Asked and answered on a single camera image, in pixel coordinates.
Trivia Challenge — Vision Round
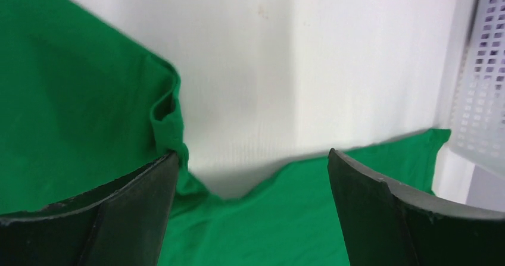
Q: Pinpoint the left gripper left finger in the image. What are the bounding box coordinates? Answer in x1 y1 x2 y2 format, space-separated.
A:
1 152 179 265

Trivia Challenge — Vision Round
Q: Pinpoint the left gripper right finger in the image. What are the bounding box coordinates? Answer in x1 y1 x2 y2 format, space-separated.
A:
328 149 504 265

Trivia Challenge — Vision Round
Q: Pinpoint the green t-shirt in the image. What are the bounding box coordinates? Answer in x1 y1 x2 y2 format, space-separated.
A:
0 0 452 266

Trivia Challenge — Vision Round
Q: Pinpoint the white plastic basket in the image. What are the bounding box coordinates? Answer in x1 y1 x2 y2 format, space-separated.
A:
450 0 504 177

